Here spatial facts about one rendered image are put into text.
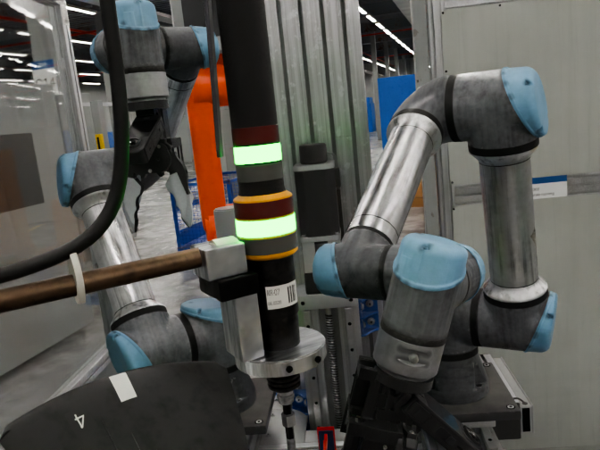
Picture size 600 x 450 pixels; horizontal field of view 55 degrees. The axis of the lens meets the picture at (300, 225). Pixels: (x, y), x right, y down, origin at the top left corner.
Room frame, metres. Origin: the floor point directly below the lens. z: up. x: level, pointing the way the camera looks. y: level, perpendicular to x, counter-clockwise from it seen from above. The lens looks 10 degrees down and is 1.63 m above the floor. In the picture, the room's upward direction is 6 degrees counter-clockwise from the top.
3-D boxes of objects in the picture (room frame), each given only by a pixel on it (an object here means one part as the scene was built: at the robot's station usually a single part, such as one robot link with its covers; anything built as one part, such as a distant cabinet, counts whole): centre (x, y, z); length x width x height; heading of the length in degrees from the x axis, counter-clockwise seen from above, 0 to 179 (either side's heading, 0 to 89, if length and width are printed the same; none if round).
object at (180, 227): (7.74, 1.00, 0.49); 1.27 x 0.88 x 0.98; 163
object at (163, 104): (0.97, 0.23, 1.62); 0.09 x 0.08 x 0.12; 175
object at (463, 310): (1.14, -0.29, 1.20); 0.13 x 0.12 x 0.14; 59
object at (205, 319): (1.18, 0.22, 1.20); 0.13 x 0.12 x 0.14; 123
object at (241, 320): (0.41, 0.03, 1.50); 0.09 x 0.07 x 0.10; 120
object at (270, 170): (0.42, 0.02, 1.60); 0.03 x 0.03 x 0.01
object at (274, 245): (0.42, 0.02, 1.54); 0.04 x 0.04 x 0.01
